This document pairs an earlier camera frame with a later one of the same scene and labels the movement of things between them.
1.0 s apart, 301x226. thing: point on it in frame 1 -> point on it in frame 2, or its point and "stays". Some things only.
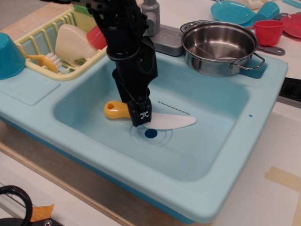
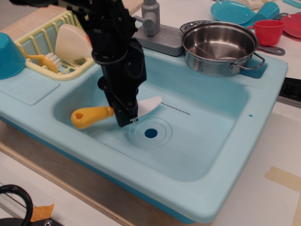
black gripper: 136,68 -> 124,68
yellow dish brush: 48,59 stays
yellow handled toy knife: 118,109 -> 86,117
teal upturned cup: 12,60 stays
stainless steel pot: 218,49 stays
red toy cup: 268,32 stays
